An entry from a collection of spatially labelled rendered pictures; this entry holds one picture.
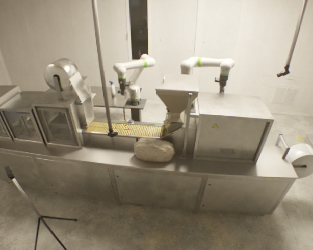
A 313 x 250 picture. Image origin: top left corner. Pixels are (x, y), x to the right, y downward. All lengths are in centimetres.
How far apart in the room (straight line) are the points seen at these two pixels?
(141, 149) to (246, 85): 315
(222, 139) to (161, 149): 57
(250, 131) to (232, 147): 24
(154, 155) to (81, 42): 327
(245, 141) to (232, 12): 273
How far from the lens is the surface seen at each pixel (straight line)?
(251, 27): 418
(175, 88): 164
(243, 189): 218
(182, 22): 402
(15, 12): 537
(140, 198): 233
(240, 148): 201
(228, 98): 201
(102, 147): 218
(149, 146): 186
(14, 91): 279
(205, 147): 194
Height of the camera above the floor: 221
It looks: 35 degrees down
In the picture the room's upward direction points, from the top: straight up
